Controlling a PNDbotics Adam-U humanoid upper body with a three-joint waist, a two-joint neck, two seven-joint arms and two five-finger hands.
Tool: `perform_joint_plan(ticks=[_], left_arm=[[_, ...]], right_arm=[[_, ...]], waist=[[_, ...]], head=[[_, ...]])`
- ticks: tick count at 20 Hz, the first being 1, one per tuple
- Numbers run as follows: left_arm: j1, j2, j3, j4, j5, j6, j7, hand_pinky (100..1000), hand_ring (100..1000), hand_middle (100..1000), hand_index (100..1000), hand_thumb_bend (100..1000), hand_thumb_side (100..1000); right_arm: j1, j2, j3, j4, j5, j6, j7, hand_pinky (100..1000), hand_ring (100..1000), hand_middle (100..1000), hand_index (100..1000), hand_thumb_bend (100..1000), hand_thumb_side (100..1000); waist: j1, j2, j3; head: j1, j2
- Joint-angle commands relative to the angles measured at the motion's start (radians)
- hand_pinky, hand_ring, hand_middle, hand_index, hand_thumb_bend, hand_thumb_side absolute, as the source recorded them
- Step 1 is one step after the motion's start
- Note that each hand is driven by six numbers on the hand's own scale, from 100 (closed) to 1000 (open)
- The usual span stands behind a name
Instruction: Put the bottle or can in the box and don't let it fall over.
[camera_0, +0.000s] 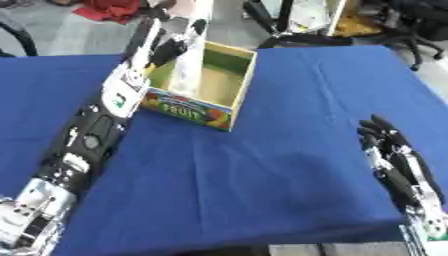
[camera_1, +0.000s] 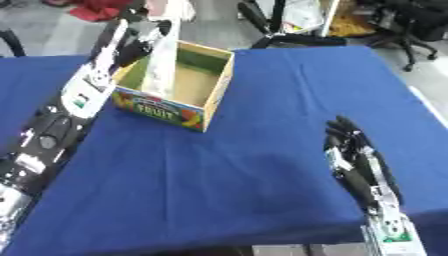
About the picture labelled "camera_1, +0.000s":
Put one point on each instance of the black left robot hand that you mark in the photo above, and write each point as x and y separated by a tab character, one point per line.
133	51

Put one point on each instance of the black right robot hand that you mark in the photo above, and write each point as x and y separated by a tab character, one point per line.
356	166

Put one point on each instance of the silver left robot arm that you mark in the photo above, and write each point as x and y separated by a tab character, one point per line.
70	110

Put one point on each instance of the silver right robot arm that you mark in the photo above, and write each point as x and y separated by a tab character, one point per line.
394	230

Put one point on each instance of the tan cardboard box green inside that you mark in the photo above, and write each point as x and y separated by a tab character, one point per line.
192	83

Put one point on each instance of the red cloth bag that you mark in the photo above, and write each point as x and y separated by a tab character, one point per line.
99	10

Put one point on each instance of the black curved chair leg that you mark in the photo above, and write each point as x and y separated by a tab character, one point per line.
14	41

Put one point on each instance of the yellow bag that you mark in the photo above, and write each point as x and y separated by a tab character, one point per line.
350	26

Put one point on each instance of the black tripod stand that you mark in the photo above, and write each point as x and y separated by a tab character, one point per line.
274	36

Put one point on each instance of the black office chair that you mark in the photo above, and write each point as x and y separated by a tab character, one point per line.
411	20

